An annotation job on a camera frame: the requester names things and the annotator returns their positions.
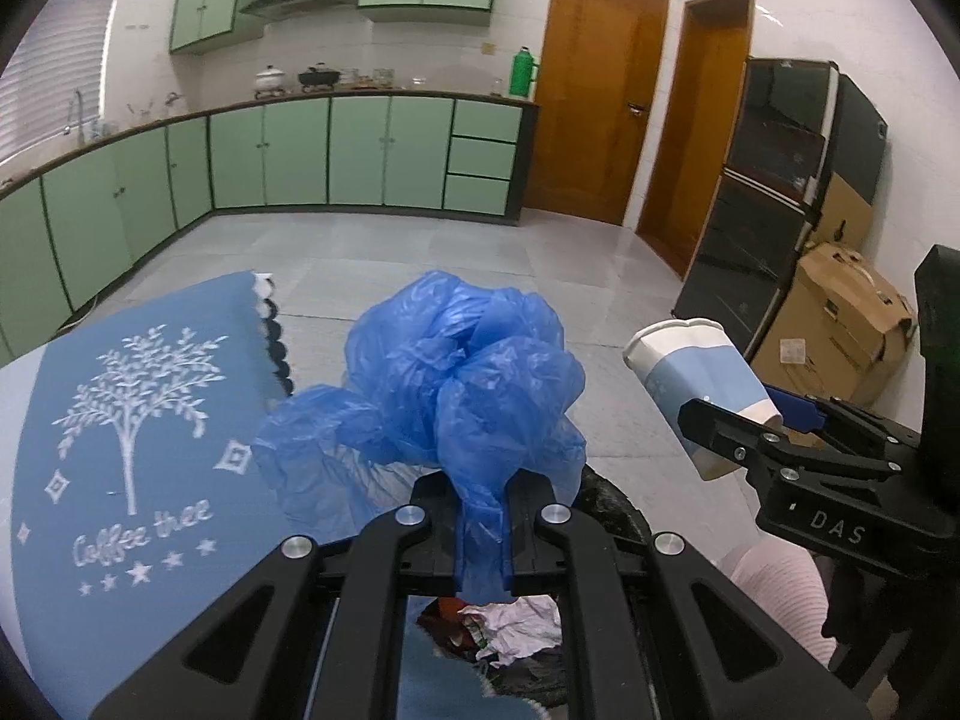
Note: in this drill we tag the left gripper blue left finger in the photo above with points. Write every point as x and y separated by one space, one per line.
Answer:
414 547

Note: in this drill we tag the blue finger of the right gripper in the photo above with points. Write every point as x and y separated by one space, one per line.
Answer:
800 414
719 439

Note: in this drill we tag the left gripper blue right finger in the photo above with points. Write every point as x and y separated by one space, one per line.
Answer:
552 545

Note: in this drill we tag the red plastic bag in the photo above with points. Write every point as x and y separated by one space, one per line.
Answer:
442 621

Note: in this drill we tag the white tissue paper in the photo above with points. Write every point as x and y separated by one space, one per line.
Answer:
507 632

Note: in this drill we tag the blue plastic bag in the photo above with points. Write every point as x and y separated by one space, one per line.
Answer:
442 377

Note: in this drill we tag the pink sleeved forearm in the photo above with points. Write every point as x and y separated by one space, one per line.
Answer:
784 581

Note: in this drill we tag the black lined trash bin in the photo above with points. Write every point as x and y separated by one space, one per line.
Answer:
569 640

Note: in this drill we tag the green lower kitchen cabinets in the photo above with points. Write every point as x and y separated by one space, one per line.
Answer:
74 229

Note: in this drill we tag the chrome kitchen faucet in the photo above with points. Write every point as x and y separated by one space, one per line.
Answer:
75 124

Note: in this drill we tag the cardboard box on floor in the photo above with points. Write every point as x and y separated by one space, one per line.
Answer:
842 331

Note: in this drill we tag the black glass cabinet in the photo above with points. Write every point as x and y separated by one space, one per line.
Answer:
803 167

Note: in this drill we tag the blue coffee tree tablecloth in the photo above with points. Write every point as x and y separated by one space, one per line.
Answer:
131 498

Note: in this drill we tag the open wooden door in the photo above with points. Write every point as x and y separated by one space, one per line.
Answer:
702 110

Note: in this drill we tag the closed wooden door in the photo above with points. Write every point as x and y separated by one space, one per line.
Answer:
596 83

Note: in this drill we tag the green thermos flask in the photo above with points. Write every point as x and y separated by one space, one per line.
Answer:
523 73

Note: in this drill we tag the black wok pan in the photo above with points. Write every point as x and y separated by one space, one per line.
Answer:
318 78

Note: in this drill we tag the white cooking pot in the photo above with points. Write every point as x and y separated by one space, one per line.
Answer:
270 83

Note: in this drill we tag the black range hood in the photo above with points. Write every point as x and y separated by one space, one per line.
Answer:
276 10

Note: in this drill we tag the white window blinds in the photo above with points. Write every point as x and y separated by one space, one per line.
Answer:
62 50

